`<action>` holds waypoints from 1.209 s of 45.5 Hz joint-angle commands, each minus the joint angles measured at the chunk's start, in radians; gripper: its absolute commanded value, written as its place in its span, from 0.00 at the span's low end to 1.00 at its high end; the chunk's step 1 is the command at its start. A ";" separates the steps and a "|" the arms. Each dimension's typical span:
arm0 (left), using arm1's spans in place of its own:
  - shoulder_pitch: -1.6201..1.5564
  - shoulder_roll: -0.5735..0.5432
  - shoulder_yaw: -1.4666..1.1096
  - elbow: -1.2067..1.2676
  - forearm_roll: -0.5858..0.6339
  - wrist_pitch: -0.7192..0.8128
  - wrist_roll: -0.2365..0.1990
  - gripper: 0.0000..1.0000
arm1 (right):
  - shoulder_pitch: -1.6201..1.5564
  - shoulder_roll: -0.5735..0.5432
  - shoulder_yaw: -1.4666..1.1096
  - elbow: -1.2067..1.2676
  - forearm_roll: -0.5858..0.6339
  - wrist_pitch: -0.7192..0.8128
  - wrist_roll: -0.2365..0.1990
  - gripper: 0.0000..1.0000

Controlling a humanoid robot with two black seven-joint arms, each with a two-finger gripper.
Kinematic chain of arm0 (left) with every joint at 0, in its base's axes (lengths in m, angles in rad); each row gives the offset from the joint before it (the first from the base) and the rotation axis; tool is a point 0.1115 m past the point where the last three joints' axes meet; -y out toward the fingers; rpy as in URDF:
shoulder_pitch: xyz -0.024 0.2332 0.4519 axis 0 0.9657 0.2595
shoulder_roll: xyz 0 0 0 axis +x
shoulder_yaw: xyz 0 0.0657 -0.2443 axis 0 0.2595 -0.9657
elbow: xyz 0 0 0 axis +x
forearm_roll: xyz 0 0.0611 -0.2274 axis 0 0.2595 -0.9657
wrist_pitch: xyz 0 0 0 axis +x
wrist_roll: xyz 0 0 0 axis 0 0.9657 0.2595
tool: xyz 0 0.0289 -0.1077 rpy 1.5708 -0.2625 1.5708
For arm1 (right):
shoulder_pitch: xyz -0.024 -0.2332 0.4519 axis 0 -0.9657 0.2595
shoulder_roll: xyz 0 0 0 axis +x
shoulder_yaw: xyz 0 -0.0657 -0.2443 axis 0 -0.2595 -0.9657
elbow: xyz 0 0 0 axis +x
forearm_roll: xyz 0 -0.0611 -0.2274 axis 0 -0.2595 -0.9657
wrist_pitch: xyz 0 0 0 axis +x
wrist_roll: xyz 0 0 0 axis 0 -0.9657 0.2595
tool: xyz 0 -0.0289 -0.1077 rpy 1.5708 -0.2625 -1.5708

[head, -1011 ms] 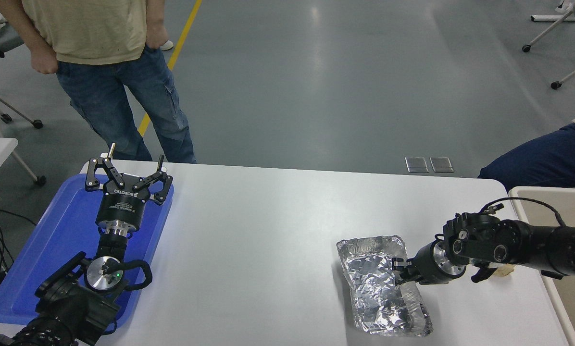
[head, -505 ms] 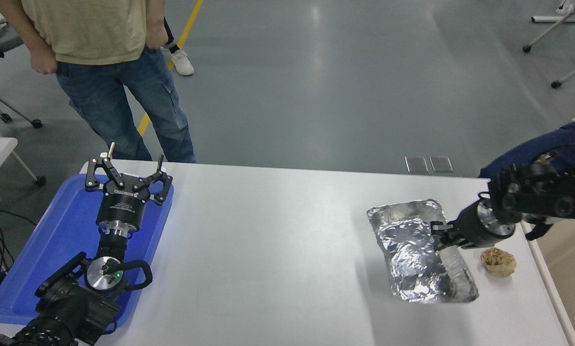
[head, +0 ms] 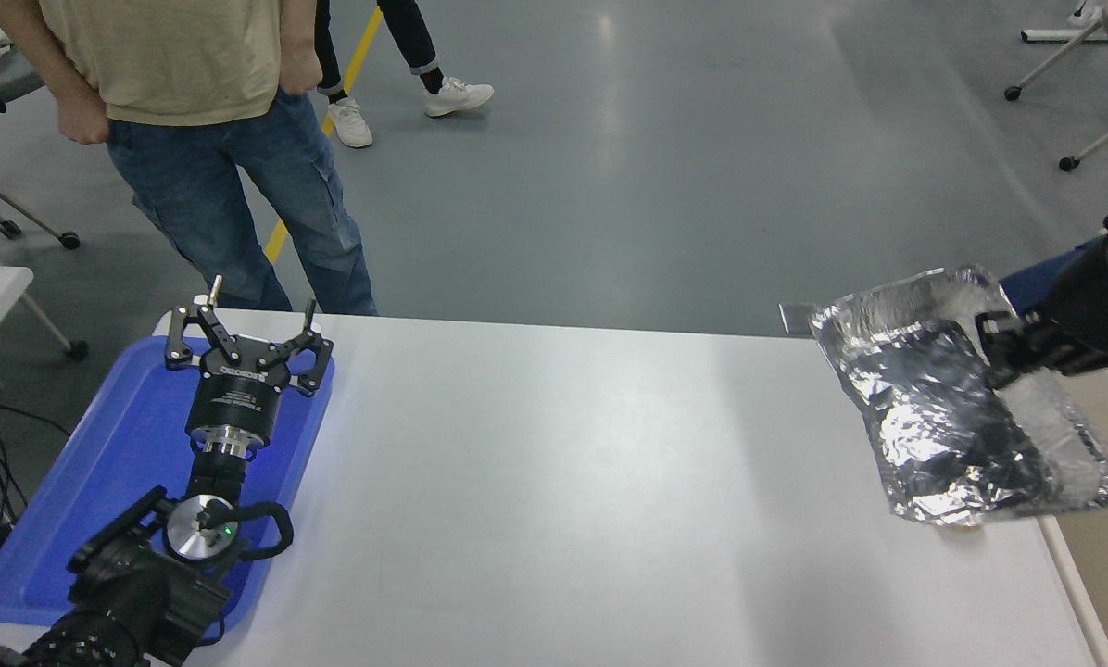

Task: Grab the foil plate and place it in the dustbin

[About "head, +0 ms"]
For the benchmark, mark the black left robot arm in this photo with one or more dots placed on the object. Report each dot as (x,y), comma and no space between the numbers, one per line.
(137,597)

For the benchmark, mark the person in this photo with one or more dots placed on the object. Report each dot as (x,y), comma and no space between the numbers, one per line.
(193,167)
(410,37)

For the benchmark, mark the person's right forearm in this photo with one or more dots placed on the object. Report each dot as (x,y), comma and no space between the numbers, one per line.
(40,51)

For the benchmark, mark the person's left forearm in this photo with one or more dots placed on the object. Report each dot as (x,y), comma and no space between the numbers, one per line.
(296,26)

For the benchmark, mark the dark blue object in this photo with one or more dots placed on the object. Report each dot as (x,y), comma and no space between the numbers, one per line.
(1040,273)

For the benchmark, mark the person's right hand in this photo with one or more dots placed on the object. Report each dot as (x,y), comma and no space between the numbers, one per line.
(81,116)

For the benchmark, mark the blue plastic tray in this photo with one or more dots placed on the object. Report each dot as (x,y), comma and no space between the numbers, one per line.
(109,463)

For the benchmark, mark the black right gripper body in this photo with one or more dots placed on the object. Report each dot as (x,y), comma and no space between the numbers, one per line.
(1101,315)

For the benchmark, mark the silver foil tray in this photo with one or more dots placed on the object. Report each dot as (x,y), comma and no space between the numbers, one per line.
(897,435)

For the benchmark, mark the grey wheeled chair frame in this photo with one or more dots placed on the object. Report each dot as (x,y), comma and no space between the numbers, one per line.
(26,208)

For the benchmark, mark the person's left hand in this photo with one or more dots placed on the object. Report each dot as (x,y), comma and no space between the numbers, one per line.
(299,69)

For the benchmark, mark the silver floor outlet plate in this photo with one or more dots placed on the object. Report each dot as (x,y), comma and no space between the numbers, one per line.
(795,318)

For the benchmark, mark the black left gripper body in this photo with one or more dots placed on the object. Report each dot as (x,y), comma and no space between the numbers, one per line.
(237,400)

